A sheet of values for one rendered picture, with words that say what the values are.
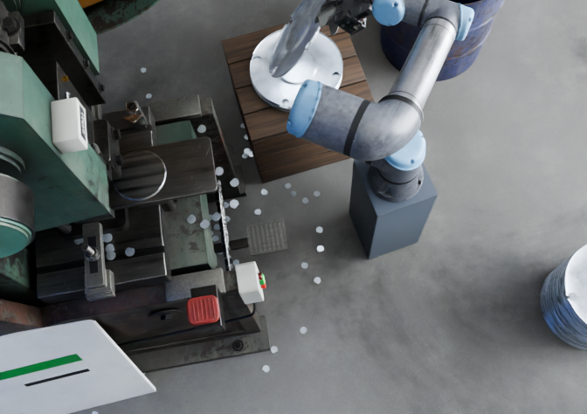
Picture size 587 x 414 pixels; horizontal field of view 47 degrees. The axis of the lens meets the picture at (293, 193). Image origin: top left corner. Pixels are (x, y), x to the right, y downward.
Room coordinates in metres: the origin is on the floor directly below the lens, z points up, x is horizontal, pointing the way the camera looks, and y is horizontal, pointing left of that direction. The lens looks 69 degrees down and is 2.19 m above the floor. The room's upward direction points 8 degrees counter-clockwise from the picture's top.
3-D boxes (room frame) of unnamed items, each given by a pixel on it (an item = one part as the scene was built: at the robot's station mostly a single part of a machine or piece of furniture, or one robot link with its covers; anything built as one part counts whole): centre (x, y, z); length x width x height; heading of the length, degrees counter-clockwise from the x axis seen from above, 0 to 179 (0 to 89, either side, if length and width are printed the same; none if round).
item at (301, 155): (1.13, -0.06, 0.18); 0.40 x 0.38 x 0.35; 99
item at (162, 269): (0.64, 0.47, 0.68); 0.45 x 0.30 x 0.06; 3
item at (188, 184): (0.65, 0.30, 0.72); 0.25 x 0.14 x 0.14; 93
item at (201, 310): (0.32, 0.23, 0.72); 0.07 x 0.06 x 0.08; 93
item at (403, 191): (0.69, -0.29, 0.50); 0.15 x 0.15 x 0.10
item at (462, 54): (1.41, -0.59, 0.24); 0.42 x 0.42 x 0.48
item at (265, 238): (0.65, 0.34, 0.14); 0.59 x 0.10 x 0.05; 93
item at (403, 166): (0.69, -0.28, 0.62); 0.13 x 0.12 x 0.14; 58
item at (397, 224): (0.69, -0.29, 0.23); 0.18 x 0.18 x 0.45; 12
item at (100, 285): (0.47, 0.47, 0.76); 0.17 x 0.06 x 0.10; 3
